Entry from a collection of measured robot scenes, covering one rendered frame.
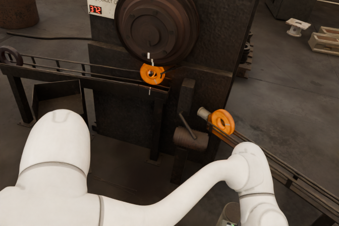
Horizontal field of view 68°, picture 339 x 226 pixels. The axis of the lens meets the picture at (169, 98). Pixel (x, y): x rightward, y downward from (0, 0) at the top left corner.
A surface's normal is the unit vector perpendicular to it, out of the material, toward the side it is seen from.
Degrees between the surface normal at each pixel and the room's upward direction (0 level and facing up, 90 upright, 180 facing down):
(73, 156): 42
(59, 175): 25
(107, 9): 90
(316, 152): 0
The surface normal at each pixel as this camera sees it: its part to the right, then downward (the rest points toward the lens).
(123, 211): 0.58, -0.71
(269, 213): -0.04, -0.59
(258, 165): 0.36, -0.53
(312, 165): 0.11, -0.77
